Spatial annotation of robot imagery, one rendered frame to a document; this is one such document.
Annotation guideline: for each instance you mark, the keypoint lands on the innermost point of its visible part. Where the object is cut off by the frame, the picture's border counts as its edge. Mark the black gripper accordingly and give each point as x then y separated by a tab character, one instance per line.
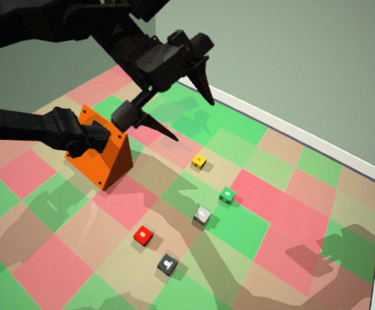
131	113

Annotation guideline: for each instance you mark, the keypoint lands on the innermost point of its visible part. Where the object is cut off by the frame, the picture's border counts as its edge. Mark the yellow block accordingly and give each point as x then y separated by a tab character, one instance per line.
198	161

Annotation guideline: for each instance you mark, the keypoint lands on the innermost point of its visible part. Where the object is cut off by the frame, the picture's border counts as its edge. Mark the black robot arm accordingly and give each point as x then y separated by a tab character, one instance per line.
111	26

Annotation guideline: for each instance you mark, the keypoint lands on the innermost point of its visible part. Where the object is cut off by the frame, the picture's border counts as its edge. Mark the small green block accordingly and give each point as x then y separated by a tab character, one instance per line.
227	195

